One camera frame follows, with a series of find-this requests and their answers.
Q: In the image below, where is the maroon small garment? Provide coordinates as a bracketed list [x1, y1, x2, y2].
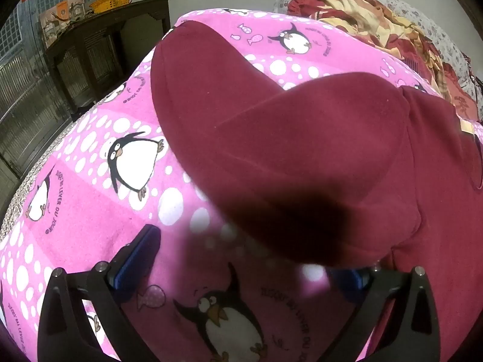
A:
[150, 20, 483, 362]

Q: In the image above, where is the dark wooden table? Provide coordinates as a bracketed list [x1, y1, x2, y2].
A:
[43, 0, 171, 121]

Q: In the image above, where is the yellow plastic basket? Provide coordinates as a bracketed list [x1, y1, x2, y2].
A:
[88, 0, 133, 14]

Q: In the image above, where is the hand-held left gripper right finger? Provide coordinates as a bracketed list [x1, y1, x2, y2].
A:
[328, 266, 441, 362]

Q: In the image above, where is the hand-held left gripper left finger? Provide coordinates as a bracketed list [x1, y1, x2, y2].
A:
[37, 224, 163, 362]

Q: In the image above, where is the metal grille door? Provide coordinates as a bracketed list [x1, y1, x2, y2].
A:
[0, 0, 99, 197]

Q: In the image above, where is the printed cardboard box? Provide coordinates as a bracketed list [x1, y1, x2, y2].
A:
[39, 0, 86, 49]

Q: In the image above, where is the pink penguin print blanket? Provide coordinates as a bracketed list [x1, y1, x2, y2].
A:
[0, 8, 483, 362]

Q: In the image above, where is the red yellow floral quilt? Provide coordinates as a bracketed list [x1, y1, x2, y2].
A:
[287, 0, 483, 123]

